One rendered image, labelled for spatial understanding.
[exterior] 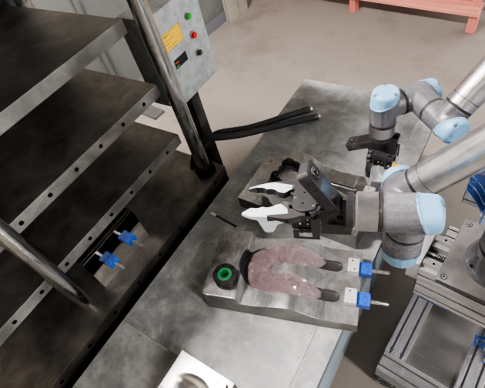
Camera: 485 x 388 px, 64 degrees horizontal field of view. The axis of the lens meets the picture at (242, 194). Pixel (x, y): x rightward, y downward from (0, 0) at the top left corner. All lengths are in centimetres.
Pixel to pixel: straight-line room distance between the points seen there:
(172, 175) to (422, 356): 137
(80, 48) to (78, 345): 101
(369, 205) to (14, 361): 140
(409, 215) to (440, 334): 132
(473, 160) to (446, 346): 129
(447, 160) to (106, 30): 107
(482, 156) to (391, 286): 156
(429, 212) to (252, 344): 79
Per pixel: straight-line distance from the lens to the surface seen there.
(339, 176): 155
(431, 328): 201
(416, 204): 74
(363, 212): 73
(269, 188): 79
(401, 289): 230
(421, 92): 118
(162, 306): 149
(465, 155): 82
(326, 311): 129
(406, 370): 191
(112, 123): 143
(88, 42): 137
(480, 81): 110
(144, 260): 163
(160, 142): 166
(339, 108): 199
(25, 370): 169
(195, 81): 179
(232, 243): 139
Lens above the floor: 205
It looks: 49 degrees down
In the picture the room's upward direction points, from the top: 18 degrees counter-clockwise
